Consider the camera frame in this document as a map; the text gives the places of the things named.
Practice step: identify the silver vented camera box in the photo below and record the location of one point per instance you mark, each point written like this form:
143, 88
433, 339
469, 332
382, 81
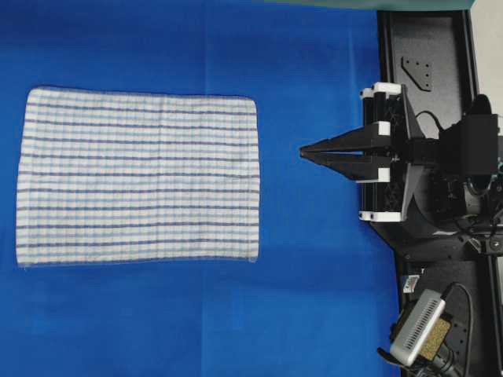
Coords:
415, 325

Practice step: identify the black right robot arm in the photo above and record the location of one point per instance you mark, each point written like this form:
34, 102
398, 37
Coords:
452, 181

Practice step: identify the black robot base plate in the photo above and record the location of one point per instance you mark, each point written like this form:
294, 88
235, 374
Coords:
444, 38

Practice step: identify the blue white striped towel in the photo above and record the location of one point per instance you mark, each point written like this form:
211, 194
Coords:
115, 177

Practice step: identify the black triangular corner bracket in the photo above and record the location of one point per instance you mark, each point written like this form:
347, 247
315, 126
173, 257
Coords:
419, 72

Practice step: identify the blue table cloth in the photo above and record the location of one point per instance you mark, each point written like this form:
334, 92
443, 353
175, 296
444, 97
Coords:
321, 297

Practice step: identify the small white label tag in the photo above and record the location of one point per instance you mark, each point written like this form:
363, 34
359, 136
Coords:
409, 283

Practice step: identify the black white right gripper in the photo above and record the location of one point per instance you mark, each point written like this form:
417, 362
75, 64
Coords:
394, 153

